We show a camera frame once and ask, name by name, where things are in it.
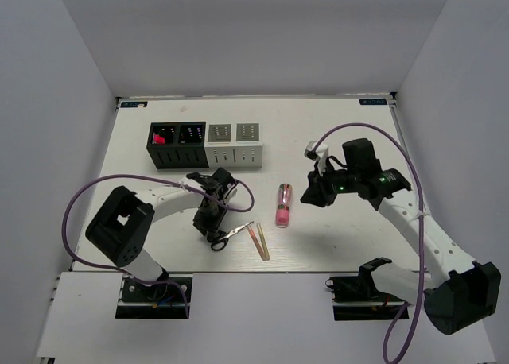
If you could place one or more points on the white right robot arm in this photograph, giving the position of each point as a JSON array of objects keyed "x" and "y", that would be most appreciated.
[{"x": 452, "y": 287}]

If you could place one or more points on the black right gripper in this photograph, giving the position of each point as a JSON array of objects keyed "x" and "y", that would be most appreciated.
[{"x": 317, "y": 192}]

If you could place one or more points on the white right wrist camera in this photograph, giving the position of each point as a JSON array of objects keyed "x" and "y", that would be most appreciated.
[{"x": 318, "y": 153}]

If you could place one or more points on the right blue table label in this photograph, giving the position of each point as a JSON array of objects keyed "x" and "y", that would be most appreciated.
[{"x": 372, "y": 102}]

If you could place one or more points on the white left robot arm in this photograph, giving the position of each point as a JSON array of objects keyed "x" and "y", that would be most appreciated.
[{"x": 120, "y": 227}]

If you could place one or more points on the white slotted organizer box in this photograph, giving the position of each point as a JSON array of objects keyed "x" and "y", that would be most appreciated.
[{"x": 234, "y": 146}]

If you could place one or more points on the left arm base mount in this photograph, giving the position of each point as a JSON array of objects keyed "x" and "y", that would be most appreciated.
[{"x": 137, "y": 301}]

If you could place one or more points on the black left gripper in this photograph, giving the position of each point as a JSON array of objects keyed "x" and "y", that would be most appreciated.
[{"x": 211, "y": 226}]

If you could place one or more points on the black slotted organizer box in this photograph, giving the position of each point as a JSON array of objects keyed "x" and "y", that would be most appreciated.
[{"x": 184, "y": 147}]

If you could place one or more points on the blue table label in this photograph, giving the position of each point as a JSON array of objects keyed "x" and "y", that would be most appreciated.
[
  {"x": 133, "y": 104},
  {"x": 372, "y": 102}
]

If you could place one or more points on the left blue table label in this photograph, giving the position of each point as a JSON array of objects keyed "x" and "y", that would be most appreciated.
[{"x": 133, "y": 104}]

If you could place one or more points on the yellow thin highlighter pen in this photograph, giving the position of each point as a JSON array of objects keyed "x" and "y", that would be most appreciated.
[{"x": 263, "y": 242}]

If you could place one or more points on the black handled scissors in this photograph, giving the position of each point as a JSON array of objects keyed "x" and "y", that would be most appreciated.
[{"x": 228, "y": 237}]

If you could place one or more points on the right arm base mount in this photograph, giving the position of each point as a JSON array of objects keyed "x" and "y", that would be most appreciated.
[{"x": 355, "y": 297}]

